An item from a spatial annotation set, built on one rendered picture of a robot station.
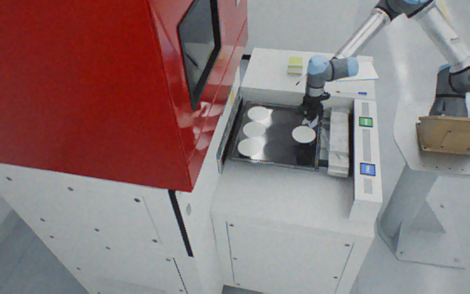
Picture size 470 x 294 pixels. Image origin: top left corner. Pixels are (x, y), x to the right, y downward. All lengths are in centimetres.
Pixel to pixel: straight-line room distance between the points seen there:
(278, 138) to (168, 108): 87
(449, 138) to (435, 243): 93
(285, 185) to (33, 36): 107
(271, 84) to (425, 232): 136
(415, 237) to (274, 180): 120
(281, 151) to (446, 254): 132
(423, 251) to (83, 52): 214
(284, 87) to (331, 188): 53
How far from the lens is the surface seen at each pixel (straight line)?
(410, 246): 246
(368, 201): 137
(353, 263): 165
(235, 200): 149
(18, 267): 267
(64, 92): 91
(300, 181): 155
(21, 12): 83
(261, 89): 175
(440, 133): 173
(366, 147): 154
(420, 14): 161
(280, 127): 164
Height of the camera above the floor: 205
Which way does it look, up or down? 46 degrees down
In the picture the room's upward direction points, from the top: 4 degrees counter-clockwise
